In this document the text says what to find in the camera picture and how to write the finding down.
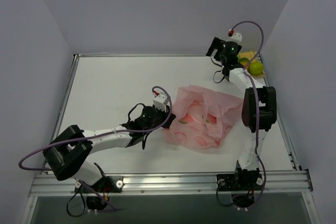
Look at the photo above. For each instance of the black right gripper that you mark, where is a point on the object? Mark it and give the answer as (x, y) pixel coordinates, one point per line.
(217, 48)

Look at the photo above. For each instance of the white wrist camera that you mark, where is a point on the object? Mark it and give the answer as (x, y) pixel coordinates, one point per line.
(235, 37)
(161, 102)

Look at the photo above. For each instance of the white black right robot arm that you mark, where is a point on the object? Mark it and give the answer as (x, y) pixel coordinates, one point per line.
(259, 111)

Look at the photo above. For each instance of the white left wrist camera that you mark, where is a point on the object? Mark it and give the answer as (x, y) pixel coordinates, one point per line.
(161, 102)

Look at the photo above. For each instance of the yellow woven mat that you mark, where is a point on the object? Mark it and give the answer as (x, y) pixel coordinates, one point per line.
(249, 55)

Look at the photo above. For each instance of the pink plastic bag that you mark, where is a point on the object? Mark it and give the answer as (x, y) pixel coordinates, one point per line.
(204, 117)

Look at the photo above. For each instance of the aluminium front rail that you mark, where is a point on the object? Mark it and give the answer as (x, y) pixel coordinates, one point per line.
(174, 184)

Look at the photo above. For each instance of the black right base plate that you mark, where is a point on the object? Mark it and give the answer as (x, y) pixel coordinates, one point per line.
(239, 182)

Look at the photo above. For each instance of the green fake pear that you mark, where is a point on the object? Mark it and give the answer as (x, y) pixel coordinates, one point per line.
(256, 68)

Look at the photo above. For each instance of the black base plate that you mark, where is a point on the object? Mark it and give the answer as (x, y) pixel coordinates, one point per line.
(99, 183)
(239, 182)

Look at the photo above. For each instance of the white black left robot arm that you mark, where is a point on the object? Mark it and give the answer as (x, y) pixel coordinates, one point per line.
(69, 151)

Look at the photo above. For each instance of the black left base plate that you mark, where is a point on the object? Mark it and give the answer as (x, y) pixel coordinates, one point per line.
(99, 183)

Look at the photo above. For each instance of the orange green fake mango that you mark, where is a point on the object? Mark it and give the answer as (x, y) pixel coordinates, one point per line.
(244, 61)

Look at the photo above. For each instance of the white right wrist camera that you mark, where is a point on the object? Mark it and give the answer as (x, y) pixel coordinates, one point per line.
(235, 37)

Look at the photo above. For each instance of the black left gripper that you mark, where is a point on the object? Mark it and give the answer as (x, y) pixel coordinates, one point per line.
(165, 118)

